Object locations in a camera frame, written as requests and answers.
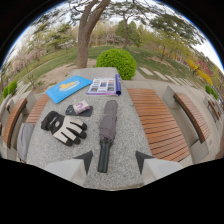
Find pack of tissues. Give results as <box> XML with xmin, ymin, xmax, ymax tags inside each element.
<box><xmin>72</xmin><ymin>100</ymin><xmax>91</xmax><ymax>116</ymax></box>

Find black and beige gloves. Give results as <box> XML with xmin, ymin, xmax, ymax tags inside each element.
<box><xmin>40</xmin><ymin>110</ymin><xmax>88</xmax><ymax>147</ymax></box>

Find wooden slat bench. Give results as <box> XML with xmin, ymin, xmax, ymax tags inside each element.
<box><xmin>172</xmin><ymin>91</ymin><xmax>212</xmax><ymax>144</ymax></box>
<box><xmin>25</xmin><ymin>93</ymin><xmax>51</xmax><ymax>126</ymax></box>
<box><xmin>2</xmin><ymin>97</ymin><xmax>28</xmax><ymax>149</ymax></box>
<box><xmin>126</xmin><ymin>87</ymin><xmax>192</xmax><ymax>163</ymax></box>

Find grey folded umbrella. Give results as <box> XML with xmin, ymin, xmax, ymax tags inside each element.
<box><xmin>97</xmin><ymin>99</ymin><xmax>119</xmax><ymax>174</ymax></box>

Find black phone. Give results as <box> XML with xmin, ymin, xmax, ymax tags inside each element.
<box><xmin>65</xmin><ymin>104</ymin><xmax>94</xmax><ymax>118</ymax></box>

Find open magazine with purple edge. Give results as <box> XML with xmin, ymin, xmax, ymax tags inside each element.
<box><xmin>86</xmin><ymin>73</ymin><xmax>122</xmax><ymax>97</ymax></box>

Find round green bush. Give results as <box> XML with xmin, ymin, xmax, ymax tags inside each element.
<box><xmin>95</xmin><ymin>48</ymin><xmax>138</xmax><ymax>81</ymax></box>

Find large tree trunk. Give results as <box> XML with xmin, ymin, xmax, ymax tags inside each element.
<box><xmin>75</xmin><ymin>0</ymin><xmax>112</xmax><ymax>70</ymax></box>

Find thin tree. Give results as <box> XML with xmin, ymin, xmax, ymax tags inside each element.
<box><xmin>109</xmin><ymin>1</ymin><xmax>151</xmax><ymax>50</ymax></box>

